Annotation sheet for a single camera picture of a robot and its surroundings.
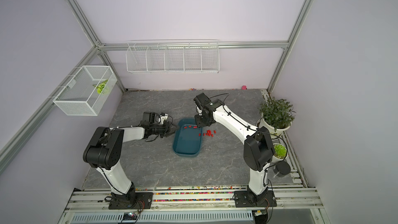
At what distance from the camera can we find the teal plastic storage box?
0.88 meters

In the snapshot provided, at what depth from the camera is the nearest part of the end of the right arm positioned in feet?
2.04

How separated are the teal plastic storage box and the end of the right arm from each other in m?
0.18
